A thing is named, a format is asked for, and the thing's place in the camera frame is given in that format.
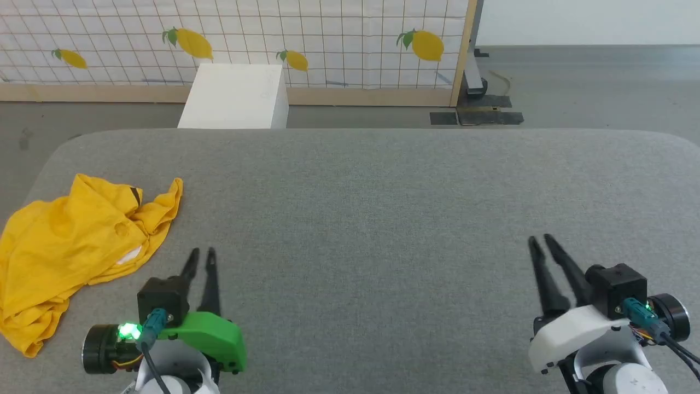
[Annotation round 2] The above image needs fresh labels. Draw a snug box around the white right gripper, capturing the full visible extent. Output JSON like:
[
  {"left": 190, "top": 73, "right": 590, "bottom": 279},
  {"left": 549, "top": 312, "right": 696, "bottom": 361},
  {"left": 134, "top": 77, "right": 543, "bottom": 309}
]
[{"left": 528, "top": 233, "right": 638, "bottom": 375}]

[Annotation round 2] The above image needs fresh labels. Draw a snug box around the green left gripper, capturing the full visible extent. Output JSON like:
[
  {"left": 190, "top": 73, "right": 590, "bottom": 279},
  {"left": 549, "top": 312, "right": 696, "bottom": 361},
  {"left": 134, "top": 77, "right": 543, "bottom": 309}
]
[{"left": 157, "top": 247, "right": 248, "bottom": 375}]

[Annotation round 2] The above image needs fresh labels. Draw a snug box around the yellow cartoon print t-shirt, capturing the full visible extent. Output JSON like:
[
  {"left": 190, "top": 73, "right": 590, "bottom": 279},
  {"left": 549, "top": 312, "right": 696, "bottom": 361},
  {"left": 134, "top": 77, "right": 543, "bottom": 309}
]
[{"left": 0, "top": 174, "right": 184, "bottom": 358}]

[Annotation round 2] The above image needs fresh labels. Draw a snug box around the large black floor tape patch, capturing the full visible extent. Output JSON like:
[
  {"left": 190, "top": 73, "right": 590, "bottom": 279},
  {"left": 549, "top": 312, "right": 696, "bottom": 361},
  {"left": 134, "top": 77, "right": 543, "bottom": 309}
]
[{"left": 456, "top": 106, "right": 524, "bottom": 126}]

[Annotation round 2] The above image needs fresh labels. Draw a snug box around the grey felt table cover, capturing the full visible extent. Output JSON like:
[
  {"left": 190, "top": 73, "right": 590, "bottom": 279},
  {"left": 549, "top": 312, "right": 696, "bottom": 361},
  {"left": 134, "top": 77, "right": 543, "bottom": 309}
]
[{"left": 0, "top": 128, "right": 700, "bottom": 394}]

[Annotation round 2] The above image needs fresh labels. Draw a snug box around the white rectangular box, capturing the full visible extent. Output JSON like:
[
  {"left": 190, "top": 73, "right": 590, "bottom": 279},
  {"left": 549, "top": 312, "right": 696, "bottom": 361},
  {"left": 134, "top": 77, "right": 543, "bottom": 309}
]
[{"left": 177, "top": 63, "right": 289, "bottom": 130}]

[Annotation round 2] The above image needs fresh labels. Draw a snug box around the dark grey floor plate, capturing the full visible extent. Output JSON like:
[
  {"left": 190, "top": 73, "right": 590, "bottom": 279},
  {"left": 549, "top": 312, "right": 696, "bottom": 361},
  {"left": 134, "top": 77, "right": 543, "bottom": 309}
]
[{"left": 465, "top": 94, "right": 513, "bottom": 109}]

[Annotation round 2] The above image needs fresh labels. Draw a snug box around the lemon print tiled partition screen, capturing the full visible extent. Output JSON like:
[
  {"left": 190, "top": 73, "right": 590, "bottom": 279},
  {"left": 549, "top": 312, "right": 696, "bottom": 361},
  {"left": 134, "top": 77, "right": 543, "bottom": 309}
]
[{"left": 0, "top": 0, "right": 478, "bottom": 107}]

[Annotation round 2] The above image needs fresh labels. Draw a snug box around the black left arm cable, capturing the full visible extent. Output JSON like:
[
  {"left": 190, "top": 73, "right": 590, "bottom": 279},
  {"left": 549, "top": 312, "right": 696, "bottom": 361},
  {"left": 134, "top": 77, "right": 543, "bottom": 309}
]
[{"left": 136, "top": 308, "right": 173, "bottom": 394}]

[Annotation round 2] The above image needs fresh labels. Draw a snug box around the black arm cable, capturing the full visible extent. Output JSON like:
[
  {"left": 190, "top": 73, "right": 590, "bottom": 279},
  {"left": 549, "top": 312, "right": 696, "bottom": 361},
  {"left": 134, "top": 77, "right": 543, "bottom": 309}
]
[
  {"left": 136, "top": 308, "right": 173, "bottom": 394},
  {"left": 622, "top": 298, "right": 700, "bottom": 380}
]

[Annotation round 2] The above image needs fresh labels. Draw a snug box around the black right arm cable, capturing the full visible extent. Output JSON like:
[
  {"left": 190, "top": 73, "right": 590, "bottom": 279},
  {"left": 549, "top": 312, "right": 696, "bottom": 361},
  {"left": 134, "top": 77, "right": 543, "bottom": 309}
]
[{"left": 622, "top": 298, "right": 700, "bottom": 380}]

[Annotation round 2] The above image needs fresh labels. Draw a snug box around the thin tan floor cable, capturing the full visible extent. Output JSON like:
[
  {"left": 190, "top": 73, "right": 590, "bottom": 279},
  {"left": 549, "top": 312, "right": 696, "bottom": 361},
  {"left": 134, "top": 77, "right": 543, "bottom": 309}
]
[{"left": 488, "top": 69, "right": 513, "bottom": 97}]

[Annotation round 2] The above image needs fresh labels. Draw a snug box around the grey metal stand post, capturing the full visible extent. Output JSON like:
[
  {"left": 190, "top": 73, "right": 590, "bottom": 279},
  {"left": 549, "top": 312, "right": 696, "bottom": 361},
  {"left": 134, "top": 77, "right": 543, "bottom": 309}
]
[{"left": 463, "top": 0, "right": 489, "bottom": 99}]

